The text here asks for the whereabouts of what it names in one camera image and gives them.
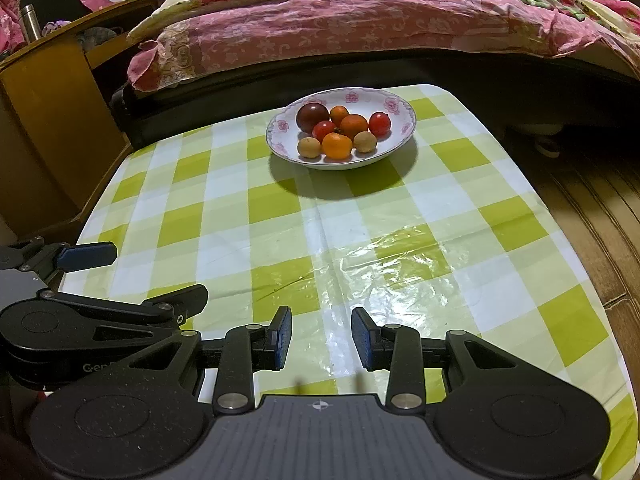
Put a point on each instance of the slipper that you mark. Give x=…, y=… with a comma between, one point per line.
x=547, y=146

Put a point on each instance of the dark orange tangerine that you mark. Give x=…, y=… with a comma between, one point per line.
x=354, y=126

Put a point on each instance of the pink patterned cloth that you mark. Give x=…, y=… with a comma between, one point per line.
x=10, y=10

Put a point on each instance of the small orange tangerine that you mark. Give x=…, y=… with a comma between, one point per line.
x=340, y=112

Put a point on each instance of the white floral rim plate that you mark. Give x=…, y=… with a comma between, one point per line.
x=392, y=146

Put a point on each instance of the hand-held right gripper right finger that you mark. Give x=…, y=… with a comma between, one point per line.
x=361, y=337

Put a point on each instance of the wooden cabinet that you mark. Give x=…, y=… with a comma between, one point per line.
x=45, y=135

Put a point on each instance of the pink floral bed sheet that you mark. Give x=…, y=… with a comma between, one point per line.
x=350, y=27

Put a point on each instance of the dark bed frame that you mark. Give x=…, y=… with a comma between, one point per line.
x=475, y=75

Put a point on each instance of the dark purple plum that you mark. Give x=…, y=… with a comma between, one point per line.
x=312, y=116

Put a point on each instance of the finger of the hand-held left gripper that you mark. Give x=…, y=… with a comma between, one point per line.
x=85, y=256
x=190, y=297

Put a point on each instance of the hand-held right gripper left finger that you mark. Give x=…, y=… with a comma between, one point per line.
x=284, y=335

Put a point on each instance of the steel thermos bottle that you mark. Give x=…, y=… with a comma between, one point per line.
x=29, y=22

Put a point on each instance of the large red tomato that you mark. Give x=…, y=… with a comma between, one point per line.
x=379, y=123

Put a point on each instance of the brown longan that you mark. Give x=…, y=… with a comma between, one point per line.
x=309, y=147
x=365, y=141

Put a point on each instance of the small red tomato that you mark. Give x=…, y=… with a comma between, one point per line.
x=324, y=130

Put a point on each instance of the bright orange tangerine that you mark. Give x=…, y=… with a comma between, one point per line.
x=336, y=146

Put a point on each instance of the green checkered tablecloth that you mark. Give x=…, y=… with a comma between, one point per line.
x=350, y=220

